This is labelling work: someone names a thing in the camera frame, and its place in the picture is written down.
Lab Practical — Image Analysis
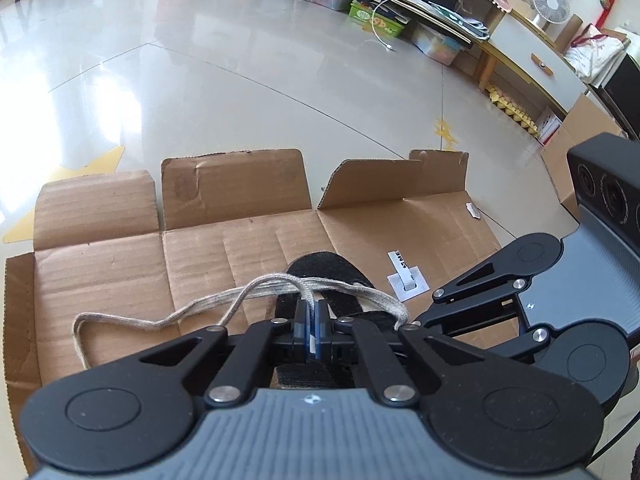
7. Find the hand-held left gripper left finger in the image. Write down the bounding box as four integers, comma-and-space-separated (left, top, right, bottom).
141, 301, 308, 407

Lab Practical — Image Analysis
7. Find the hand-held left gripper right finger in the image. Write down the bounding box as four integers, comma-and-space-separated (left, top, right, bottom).
312, 301, 493, 407

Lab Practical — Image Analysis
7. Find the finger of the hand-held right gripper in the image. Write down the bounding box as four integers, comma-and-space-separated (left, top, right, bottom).
431, 250, 528, 306
411, 305, 551, 361

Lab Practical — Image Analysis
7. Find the black and cream suede shoe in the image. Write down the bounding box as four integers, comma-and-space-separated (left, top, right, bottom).
270, 251, 406, 391

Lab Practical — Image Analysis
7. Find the beige shoelace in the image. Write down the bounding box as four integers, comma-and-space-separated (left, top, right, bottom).
72, 272, 411, 371

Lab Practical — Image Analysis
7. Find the white paper label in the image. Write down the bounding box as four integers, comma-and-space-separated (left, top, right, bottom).
387, 250, 431, 303

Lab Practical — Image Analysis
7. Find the small white and red box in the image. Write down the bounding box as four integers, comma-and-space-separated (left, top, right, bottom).
537, 107, 563, 146

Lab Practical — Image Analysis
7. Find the row of yellow blocks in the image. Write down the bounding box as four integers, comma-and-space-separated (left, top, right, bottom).
487, 85, 543, 138

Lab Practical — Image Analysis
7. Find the flattened cardboard box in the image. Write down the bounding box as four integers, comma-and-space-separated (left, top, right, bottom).
2, 147, 503, 480

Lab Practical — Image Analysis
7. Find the white tote bag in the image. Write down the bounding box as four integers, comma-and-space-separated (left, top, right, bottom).
565, 22, 626, 83

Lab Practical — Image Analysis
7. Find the long wooden white cabinet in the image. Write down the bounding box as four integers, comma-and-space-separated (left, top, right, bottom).
280, 0, 601, 116

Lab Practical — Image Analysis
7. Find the clear box with pastel contents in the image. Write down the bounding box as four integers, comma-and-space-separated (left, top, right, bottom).
412, 25, 463, 66

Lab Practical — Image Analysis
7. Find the large yellow star floor sticker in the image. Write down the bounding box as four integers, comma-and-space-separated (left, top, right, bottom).
2, 145, 126, 244

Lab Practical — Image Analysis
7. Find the stack of flat books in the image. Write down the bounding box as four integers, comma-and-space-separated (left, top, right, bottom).
380, 0, 493, 43

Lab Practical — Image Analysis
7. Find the white desk fan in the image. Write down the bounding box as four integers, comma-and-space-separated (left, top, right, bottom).
530, 0, 571, 28

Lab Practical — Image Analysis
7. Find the green storage box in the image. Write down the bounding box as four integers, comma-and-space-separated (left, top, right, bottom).
348, 0, 412, 40

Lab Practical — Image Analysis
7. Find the white charging cable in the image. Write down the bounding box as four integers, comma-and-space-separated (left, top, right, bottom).
372, 0, 468, 53

